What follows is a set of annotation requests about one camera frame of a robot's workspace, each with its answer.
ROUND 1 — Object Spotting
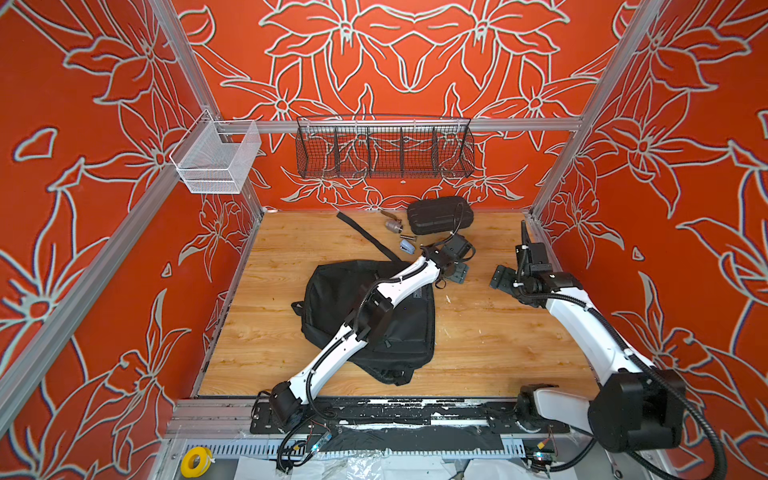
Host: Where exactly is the black student backpack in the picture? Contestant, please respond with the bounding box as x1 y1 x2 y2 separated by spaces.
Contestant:
291 260 436 386

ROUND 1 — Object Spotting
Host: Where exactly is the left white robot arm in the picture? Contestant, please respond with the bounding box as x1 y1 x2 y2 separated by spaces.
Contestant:
269 250 464 428

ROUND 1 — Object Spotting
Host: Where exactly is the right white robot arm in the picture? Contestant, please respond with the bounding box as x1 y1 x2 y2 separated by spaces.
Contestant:
490 265 727 479

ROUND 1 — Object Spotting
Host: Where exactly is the black hard zip case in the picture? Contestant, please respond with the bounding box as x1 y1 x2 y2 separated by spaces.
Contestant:
406 196 474 235

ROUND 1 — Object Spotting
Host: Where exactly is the silver metal flashlight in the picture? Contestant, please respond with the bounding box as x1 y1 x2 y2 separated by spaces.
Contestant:
380 210 404 234

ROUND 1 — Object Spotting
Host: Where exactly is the green circuit board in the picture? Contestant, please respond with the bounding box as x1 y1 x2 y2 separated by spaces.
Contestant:
524 442 556 472

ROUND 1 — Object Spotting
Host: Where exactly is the yellow tape roll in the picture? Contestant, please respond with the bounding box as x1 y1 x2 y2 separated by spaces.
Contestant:
179 446 215 479

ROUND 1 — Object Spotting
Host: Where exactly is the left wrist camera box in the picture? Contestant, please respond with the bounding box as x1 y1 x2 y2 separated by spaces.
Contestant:
442 234 476 262

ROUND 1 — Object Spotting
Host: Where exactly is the black strap with buckle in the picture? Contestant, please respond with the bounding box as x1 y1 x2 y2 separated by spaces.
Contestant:
335 211 404 264

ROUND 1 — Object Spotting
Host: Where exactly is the black wire wall basket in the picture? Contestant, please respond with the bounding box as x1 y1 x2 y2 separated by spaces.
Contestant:
295 114 476 180

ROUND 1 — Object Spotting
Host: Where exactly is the white wire mesh basket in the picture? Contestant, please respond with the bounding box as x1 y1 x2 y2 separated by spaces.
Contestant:
170 112 262 195

